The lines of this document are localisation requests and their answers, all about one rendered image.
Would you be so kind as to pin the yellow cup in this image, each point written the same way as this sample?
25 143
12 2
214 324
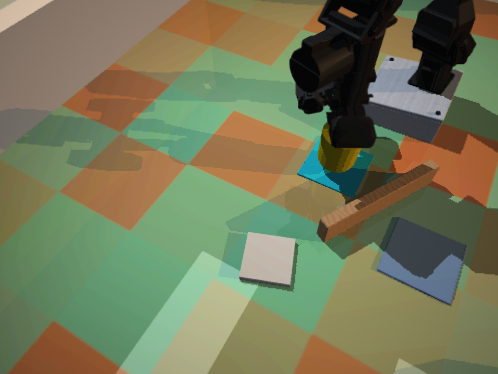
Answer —
335 159

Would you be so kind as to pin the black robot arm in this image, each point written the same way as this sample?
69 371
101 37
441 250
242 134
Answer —
442 32

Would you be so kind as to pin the brown wooden bar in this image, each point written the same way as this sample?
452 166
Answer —
376 200

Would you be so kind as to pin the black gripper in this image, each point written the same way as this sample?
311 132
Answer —
349 125

